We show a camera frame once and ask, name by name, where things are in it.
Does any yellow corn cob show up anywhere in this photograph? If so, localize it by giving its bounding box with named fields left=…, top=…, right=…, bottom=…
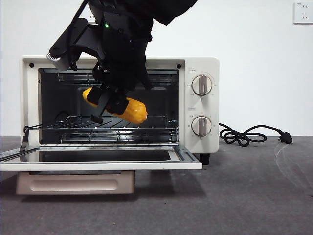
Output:
left=82, top=87, right=148, bottom=123

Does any cream glass oven door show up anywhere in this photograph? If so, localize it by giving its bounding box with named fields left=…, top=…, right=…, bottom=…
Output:
left=0, top=143, right=203, bottom=196

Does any cream Toshiba toaster oven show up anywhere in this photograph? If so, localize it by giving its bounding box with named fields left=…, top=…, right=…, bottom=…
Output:
left=20, top=55, right=220, bottom=167

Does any cream temperature knob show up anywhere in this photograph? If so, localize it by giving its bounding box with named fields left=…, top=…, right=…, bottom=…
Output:
left=191, top=74, right=213, bottom=96

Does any cream timer knob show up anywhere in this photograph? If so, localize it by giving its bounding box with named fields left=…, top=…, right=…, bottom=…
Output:
left=191, top=116, right=213, bottom=138

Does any metal wire oven rack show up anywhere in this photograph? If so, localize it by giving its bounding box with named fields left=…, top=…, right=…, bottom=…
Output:
left=24, top=115, right=179, bottom=131

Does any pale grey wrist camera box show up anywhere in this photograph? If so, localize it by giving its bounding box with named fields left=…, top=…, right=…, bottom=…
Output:
left=46, top=52, right=72, bottom=71

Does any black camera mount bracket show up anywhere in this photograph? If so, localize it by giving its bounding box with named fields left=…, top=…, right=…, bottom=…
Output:
left=48, top=18, right=105, bottom=62

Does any black power cable with plug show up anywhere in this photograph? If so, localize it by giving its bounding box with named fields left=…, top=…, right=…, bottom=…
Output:
left=218, top=122, right=293, bottom=147

